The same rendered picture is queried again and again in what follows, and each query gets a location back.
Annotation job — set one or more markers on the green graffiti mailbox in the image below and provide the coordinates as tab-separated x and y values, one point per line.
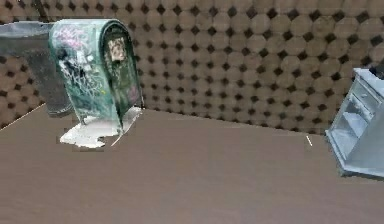
90	73

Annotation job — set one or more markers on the grey bin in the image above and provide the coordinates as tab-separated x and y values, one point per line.
40	66

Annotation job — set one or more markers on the pale blue nightstand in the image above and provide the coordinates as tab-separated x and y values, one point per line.
360	126

